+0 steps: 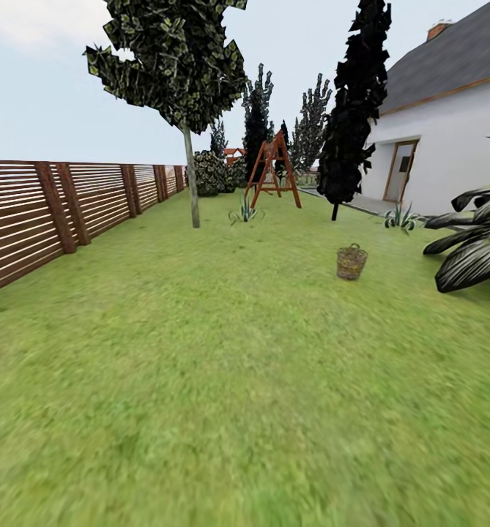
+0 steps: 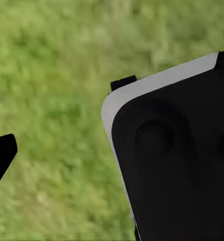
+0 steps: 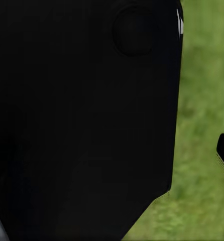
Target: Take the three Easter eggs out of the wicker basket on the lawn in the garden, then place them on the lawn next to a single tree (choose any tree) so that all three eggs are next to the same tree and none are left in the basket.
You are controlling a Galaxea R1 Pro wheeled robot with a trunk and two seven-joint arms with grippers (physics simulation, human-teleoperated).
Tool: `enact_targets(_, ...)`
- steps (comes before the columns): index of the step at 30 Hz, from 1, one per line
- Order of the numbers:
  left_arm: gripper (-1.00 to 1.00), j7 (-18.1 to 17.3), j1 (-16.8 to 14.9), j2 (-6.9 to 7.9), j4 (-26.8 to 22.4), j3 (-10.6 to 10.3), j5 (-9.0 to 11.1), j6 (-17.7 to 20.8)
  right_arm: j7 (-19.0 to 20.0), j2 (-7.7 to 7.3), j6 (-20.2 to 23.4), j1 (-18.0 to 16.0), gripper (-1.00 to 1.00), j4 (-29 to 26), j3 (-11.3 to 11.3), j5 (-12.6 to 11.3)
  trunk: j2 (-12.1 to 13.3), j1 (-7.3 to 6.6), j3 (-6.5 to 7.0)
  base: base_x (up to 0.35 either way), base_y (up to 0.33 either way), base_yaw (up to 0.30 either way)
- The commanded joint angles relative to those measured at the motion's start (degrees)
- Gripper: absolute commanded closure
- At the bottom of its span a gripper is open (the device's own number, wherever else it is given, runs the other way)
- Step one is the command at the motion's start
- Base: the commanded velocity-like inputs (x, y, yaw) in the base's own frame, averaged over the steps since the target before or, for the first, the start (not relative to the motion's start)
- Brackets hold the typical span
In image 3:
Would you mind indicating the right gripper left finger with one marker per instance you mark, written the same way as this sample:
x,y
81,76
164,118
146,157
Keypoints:
x,y
8,150

